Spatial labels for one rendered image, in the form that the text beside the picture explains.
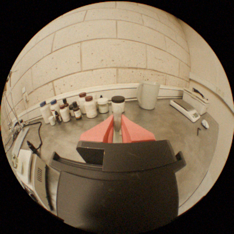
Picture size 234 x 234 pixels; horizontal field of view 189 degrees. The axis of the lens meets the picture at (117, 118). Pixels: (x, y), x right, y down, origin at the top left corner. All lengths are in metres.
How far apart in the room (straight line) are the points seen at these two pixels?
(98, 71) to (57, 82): 0.28
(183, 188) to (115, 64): 0.67
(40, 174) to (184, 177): 0.43
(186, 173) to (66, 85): 0.72
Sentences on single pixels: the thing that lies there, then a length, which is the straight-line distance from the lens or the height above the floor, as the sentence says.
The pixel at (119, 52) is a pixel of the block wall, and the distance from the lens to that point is 0.56.
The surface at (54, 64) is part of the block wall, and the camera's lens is 0.60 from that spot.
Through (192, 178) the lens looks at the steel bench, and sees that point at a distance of 0.32.
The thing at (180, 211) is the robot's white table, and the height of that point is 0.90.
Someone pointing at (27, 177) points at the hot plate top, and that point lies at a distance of 0.27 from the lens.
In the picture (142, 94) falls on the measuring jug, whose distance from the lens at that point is 0.44.
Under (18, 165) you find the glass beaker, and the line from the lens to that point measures 0.27.
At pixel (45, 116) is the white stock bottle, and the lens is 0.52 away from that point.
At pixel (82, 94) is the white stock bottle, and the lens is 0.42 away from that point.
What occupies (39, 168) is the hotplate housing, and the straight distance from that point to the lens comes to 0.29.
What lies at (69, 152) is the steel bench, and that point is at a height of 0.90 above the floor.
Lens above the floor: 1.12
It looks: 35 degrees down
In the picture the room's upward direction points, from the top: 1 degrees counter-clockwise
